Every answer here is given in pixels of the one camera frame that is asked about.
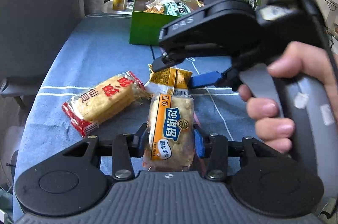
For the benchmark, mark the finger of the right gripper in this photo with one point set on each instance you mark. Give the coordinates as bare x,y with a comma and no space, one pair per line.
170,59
228,78

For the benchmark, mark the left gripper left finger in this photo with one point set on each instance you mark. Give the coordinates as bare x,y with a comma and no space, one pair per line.
125,147

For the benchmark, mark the green cardboard box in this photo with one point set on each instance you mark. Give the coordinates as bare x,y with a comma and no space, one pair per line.
145,26

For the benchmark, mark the yellow sachima cake pack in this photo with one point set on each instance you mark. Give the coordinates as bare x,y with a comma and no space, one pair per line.
170,142

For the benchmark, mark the small clear pastry pack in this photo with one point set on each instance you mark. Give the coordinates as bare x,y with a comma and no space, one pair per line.
170,81

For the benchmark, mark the clear toast bread pack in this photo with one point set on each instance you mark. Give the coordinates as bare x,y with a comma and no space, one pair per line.
152,3

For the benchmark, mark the green cracker snack bag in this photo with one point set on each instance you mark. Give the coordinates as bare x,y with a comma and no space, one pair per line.
171,8

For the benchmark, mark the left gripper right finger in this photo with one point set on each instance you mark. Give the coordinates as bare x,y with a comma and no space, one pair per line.
212,151

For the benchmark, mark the grey sofa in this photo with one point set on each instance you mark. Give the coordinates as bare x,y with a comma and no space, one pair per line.
32,34

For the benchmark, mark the person's right hand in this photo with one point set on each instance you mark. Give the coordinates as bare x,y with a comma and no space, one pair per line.
297,58

